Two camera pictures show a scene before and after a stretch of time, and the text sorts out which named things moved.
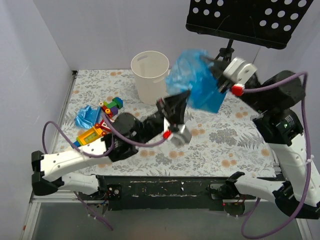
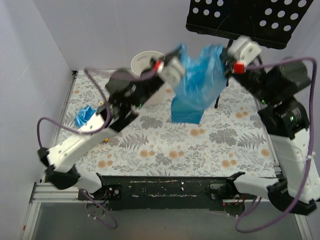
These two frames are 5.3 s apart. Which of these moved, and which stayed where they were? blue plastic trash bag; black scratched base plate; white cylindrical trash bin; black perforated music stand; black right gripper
Moved: blue plastic trash bag; black right gripper
Stayed: black perforated music stand; white cylindrical trash bin; black scratched base plate
